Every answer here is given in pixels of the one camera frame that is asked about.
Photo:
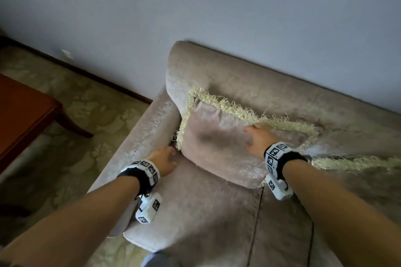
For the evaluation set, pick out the person's right fingers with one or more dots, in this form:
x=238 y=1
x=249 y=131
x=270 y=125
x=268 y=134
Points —
x=253 y=129

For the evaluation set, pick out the person's right forearm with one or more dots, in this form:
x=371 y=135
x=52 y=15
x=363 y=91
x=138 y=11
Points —
x=338 y=213

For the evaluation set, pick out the person's left forearm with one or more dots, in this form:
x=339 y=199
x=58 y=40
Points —
x=78 y=223

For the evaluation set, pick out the white marker-covered wrist camera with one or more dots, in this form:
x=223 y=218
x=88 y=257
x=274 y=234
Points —
x=275 y=160
x=147 y=207

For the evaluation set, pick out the beige velvet sofa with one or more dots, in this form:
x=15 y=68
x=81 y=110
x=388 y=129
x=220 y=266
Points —
x=219 y=223

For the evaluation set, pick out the white wall socket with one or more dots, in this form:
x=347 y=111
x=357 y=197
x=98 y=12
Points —
x=67 y=54

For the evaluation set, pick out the beige cushion with cream fringe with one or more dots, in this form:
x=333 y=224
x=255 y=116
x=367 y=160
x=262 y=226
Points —
x=360 y=162
x=219 y=148

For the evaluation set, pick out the person's left hand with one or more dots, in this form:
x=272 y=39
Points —
x=163 y=162

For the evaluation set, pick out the person's left fingers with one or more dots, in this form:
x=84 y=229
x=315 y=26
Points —
x=171 y=152

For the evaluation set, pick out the reddish wooden table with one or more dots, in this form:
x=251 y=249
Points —
x=22 y=113

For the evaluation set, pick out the person's blue clothing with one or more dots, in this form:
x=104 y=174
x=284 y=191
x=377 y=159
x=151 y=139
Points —
x=155 y=260

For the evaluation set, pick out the dark wooden baseboard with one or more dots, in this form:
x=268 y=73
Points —
x=94 y=76

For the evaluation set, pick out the person's right hand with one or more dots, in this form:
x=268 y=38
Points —
x=261 y=140

